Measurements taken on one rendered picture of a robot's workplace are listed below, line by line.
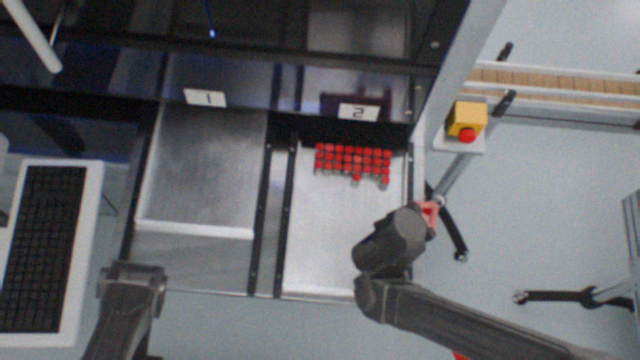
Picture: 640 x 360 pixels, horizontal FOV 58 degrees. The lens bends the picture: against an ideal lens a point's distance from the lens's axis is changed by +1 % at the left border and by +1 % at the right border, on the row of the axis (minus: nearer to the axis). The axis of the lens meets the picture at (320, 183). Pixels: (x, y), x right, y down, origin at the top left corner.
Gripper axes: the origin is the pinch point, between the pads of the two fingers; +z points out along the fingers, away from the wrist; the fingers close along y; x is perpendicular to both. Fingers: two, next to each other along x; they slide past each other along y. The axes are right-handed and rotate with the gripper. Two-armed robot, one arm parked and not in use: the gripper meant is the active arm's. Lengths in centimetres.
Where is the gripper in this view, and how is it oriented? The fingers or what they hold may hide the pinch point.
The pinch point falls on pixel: (429, 209)
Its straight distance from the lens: 103.2
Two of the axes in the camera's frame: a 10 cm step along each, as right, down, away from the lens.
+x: -5.1, -8.6, 0.0
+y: 5.9, -3.5, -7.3
